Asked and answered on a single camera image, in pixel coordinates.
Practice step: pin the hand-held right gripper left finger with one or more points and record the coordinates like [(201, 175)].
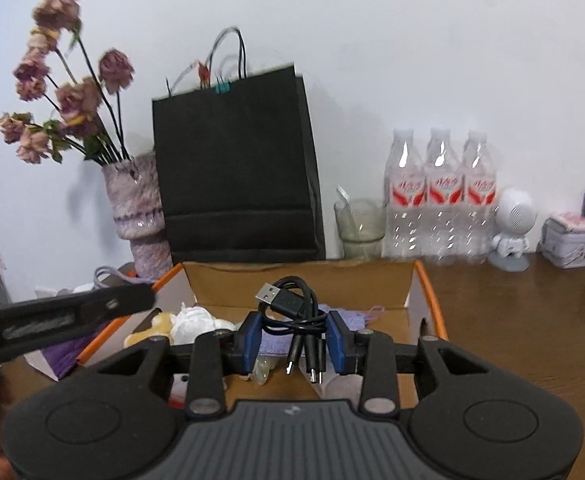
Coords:
[(253, 342)]

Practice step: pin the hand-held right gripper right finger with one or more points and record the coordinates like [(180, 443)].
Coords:
[(336, 345)]

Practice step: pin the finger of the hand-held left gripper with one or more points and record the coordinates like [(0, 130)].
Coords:
[(72, 312)]

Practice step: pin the purple knitted pouch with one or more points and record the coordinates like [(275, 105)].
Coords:
[(347, 319)]

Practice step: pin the white tissue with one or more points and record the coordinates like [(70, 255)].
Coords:
[(197, 325)]

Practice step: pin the orange cardboard box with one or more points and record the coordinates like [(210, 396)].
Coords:
[(292, 277)]

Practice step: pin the yellow and white plush toy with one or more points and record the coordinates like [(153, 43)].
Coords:
[(160, 322)]

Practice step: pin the purple tissue pack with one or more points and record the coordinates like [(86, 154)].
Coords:
[(67, 355)]

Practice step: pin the glass cup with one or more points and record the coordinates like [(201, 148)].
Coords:
[(362, 230)]

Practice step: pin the purple mottled vase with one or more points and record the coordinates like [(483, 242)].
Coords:
[(135, 200)]

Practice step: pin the spoon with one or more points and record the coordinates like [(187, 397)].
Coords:
[(345, 200)]

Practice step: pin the clear water bottle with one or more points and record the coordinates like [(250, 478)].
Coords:
[(403, 195), (443, 195), (480, 195)]

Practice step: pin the black paper bag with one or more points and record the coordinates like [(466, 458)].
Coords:
[(232, 170)]

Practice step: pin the dried pink flower bouquet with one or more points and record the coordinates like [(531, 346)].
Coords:
[(75, 100)]

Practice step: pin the white robot figure speaker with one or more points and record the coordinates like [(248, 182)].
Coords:
[(515, 215)]

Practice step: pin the printed tin box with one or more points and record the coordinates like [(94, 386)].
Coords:
[(567, 242)]

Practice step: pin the teal binder clip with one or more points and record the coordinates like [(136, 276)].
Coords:
[(221, 87)]

